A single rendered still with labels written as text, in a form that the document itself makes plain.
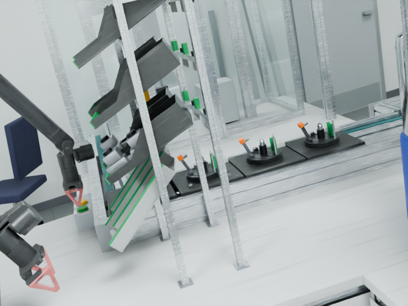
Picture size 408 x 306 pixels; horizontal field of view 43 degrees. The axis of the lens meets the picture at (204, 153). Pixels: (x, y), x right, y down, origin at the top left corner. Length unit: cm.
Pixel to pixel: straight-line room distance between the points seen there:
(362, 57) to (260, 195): 438
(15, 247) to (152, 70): 56
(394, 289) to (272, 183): 68
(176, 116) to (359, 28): 484
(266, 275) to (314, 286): 15
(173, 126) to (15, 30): 357
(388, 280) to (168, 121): 69
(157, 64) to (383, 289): 79
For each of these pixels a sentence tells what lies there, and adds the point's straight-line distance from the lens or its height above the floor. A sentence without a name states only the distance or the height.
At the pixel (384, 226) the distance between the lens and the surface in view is 167.
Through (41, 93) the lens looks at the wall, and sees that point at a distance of 488.
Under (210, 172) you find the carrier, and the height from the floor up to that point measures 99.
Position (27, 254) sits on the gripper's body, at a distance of 140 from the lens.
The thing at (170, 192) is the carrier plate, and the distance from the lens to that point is 189.
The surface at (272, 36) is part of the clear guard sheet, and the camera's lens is 315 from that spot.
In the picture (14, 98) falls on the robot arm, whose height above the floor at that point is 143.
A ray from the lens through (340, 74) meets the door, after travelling 598.
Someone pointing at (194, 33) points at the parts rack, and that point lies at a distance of 134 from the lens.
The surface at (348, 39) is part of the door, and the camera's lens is 601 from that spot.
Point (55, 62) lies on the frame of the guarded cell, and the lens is 267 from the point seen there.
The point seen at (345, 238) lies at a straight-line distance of 161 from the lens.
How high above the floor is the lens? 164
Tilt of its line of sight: 17 degrees down
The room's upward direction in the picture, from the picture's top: 12 degrees counter-clockwise
